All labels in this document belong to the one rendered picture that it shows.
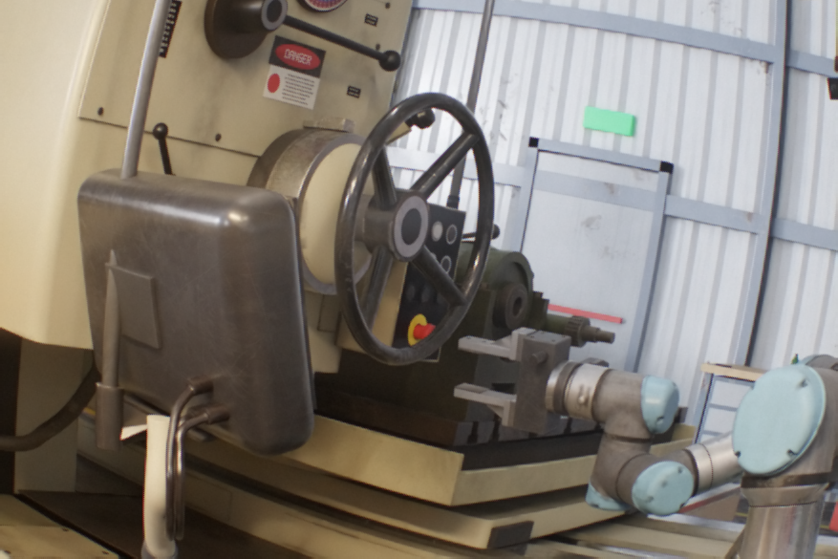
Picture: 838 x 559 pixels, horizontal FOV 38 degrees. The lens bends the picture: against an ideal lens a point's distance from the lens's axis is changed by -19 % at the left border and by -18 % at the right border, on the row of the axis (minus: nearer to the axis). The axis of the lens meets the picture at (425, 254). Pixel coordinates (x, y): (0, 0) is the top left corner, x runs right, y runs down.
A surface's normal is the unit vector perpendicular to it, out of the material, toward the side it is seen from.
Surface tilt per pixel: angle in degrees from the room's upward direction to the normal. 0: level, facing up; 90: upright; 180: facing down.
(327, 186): 78
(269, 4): 90
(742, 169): 90
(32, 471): 90
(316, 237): 103
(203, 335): 109
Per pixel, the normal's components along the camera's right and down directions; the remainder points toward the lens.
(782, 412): -0.70, -0.26
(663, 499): 0.29, 0.06
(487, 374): 0.84, 0.16
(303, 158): -0.31, -0.63
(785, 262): -0.51, -0.09
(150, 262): -0.73, 0.20
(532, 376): -0.54, 0.12
